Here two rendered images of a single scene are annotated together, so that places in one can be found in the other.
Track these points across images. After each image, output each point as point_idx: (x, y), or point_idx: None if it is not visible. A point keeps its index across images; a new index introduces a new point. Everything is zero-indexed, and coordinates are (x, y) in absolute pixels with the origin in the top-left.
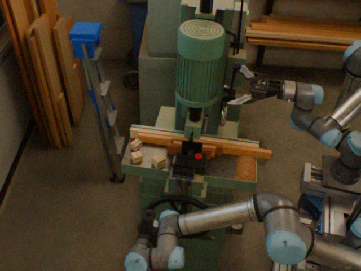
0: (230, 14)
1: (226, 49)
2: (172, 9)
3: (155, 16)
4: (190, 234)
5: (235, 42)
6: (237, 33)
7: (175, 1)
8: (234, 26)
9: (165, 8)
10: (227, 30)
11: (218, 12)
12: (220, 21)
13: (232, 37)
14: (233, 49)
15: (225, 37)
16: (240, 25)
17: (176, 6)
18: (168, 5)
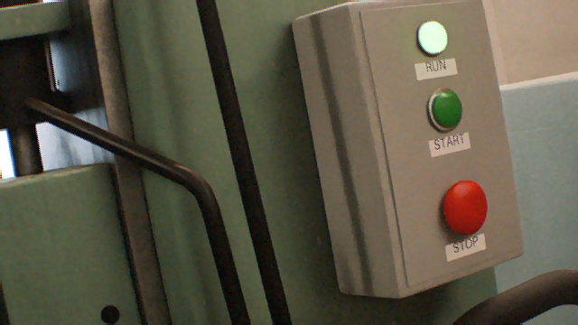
0: (134, 16)
1: (188, 313)
2: (553, 249)
3: (498, 287)
4: None
5: (217, 246)
6: (355, 207)
7: (558, 203)
8: (327, 151)
9: (526, 246)
10: (149, 147)
11: (76, 19)
12: (92, 77)
13: (341, 252)
14: (230, 320)
15: (160, 211)
16: (217, 91)
17: (564, 230)
18: (536, 227)
